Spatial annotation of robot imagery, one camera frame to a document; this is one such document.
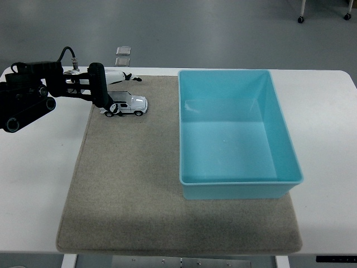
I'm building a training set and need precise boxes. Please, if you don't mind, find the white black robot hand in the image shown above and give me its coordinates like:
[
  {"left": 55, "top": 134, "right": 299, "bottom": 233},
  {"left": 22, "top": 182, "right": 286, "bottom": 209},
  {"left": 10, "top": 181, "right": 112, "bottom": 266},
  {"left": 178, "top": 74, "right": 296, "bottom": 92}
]
[{"left": 88, "top": 62, "right": 142, "bottom": 118}]

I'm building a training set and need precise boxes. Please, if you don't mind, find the white toy car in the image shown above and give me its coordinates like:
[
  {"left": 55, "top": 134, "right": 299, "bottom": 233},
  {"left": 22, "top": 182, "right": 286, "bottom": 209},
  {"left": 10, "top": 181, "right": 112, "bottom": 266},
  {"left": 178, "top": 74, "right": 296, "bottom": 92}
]
[{"left": 99, "top": 90, "right": 148, "bottom": 117}]

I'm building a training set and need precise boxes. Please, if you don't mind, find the blue plastic box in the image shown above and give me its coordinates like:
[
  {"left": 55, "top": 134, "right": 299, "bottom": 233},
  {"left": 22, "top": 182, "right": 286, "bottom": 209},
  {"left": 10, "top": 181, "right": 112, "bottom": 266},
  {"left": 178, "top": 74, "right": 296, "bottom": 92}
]
[{"left": 177, "top": 69, "right": 304, "bottom": 200}]

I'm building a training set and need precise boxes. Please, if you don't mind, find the grey-brown felt mat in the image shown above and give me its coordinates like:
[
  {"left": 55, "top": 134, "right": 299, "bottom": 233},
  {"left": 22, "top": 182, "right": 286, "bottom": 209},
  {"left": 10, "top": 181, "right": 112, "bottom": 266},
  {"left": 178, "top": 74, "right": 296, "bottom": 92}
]
[{"left": 55, "top": 74, "right": 303, "bottom": 256}]

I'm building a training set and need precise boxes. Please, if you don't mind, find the white table leg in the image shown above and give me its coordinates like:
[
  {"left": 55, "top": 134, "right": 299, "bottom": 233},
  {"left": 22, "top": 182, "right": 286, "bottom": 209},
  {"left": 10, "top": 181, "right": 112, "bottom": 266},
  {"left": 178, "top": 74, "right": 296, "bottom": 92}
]
[
  {"left": 61, "top": 254, "right": 78, "bottom": 268},
  {"left": 274, "top": 255, "right": 291, "bottom": 268}
]

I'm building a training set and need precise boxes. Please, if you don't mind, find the grey metal plate with screws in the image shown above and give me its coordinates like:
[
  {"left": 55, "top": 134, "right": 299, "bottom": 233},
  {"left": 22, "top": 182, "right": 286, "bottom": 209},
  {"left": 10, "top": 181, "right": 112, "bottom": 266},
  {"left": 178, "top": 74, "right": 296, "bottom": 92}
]
[{"left": 111, "top": 257, "right": 252, "bottom": 268}]

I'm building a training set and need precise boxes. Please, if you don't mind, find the white cart leg with caster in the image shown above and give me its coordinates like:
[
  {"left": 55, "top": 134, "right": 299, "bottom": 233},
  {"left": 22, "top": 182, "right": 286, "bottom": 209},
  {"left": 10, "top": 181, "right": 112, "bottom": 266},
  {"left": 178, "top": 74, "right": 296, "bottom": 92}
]
[
  {"left": 343, "top": 0, "right": 354, "bottom": 21},
  {"left": 297, "top": 0, "right": 306, "bottom": 24}
]

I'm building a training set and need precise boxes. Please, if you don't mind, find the black table control panel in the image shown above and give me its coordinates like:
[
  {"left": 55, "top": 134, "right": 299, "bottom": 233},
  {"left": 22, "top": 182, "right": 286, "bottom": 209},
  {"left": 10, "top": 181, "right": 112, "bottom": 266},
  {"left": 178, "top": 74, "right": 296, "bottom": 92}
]
[{"left": 316, "top": 255, "right": 357, "bottom": 263}]

